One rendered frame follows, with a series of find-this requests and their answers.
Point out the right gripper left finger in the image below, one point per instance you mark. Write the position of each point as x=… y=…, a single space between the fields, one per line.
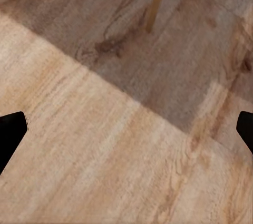
x=12 y=129

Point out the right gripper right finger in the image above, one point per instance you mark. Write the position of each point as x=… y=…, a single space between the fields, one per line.
x=245 y=128

